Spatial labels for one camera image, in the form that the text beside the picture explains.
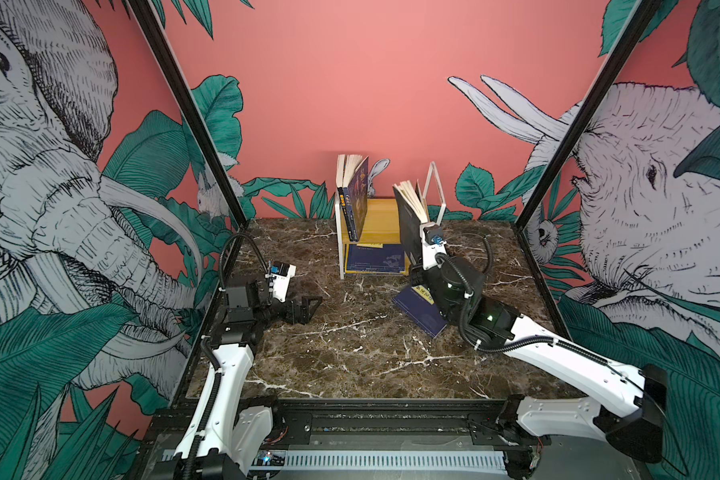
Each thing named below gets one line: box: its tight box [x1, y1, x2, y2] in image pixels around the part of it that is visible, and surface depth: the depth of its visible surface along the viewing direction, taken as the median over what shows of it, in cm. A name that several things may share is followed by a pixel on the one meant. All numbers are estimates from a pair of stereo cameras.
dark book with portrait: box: [336, 154, 369, 242], surface depth 80 cm
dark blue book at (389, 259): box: [344, 244, 411, 274], surface depth 101 cm
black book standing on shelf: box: [336, 154, 369, 242], surface depth 80 cm
